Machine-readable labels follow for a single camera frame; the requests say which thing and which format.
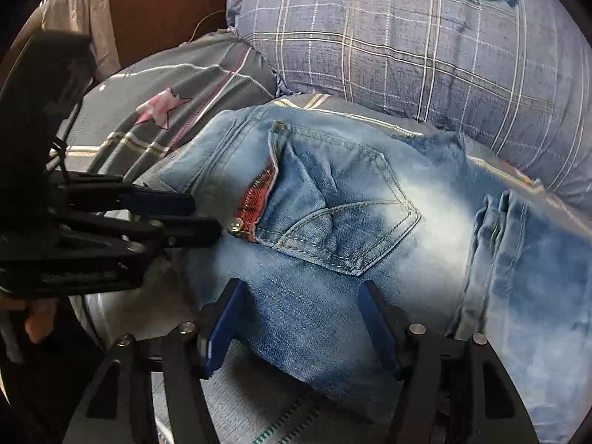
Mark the blue plaid pillow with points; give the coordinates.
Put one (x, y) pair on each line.
(416, 46)

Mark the grey star print bedsheet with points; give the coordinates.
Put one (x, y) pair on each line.
(138, 83)

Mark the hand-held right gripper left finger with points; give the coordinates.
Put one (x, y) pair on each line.
(223, 328)

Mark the person's left hand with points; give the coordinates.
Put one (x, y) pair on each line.
(41, 321)

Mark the light blue denim pants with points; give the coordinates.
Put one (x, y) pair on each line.
(351, 222)

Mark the brown headboard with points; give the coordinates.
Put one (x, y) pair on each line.
(166, 4)

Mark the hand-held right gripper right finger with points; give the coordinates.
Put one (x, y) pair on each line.
(379, 333)

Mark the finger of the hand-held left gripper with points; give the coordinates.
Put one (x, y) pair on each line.
(189, 233)
(162, 202)

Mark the pale pinkish cloth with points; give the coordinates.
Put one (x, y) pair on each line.
(81, 14)

